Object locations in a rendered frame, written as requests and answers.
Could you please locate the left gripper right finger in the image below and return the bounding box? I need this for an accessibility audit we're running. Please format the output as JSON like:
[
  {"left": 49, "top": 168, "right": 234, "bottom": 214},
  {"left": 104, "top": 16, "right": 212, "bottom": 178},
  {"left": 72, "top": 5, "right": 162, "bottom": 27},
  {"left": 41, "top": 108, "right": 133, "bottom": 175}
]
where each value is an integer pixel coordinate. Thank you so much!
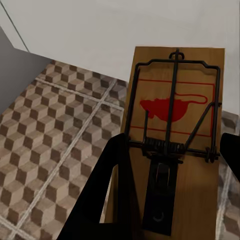
[{"left": 220, "top": 133, "right": 240, "bottom": 182}]

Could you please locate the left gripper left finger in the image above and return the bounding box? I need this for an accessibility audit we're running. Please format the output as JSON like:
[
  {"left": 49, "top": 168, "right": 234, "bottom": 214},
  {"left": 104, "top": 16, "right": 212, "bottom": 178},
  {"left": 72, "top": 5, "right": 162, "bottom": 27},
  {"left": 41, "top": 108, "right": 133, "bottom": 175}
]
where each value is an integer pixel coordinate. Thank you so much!
[{"left": 57, "top": 133, "right": 133, "bottom": 240}]

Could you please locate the mousetrap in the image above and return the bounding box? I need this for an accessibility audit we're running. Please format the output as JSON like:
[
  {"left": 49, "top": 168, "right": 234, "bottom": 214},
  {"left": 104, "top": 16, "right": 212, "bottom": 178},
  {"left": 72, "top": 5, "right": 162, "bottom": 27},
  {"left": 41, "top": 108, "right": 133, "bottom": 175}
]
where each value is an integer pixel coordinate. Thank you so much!
[{"left": 104, "top": 46, "right": 225, "bottom": 240}]

